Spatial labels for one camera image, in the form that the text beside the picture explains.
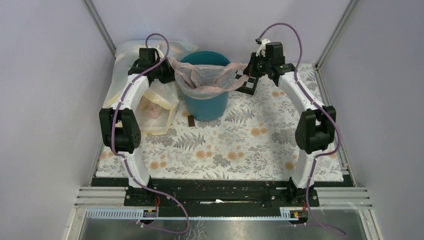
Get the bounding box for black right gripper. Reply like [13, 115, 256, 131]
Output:
[243, 52, 272, 78]

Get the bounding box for pink plastic trash bag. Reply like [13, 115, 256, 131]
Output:
[169, 57, 249, 100]

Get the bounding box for teal plastic trash bin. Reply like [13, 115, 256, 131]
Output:
[181, 51, 231, 122]

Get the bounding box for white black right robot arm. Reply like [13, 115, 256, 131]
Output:
[243, 38, 336, 206]

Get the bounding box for black white checkerboard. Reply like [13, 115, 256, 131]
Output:
[236, 76, 259, 96]

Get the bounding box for large translucent yellow-trimmed bag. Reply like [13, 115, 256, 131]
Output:
[103, 40, 179, 135]

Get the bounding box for small brown wooden block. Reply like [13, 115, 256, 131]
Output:
[187, 115, 195, 128]

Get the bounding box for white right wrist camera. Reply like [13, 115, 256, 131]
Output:
[255, 38, 271, 57]

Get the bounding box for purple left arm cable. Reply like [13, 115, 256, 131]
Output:
[109, 33, 191, 235]

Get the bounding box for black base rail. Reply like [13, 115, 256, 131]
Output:
[78, 177, 353, 218]

